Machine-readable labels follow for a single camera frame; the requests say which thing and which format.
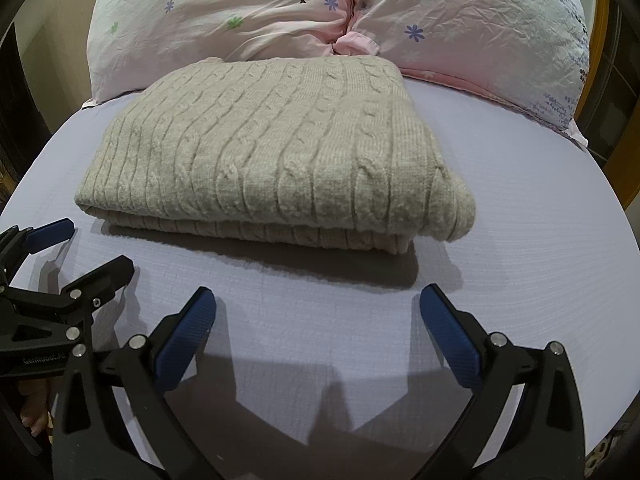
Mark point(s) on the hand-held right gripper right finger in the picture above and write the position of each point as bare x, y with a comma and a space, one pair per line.
451, 341

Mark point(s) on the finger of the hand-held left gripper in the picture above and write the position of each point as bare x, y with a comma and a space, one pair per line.
111, 271
49, 233

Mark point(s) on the pink floral pillow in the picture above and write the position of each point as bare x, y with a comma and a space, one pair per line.
215, 20
475, 30

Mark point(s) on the wooden headboard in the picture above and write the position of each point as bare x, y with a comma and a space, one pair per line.
612, 110

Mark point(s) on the person's left hand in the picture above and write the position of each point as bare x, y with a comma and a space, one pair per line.
36, 407

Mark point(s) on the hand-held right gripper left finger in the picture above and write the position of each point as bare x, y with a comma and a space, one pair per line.
184, 341

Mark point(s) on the lavender bed sheet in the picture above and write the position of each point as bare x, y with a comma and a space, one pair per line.
510, 220

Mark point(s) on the dark wooden furniture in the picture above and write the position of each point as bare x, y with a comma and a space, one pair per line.
17, 110

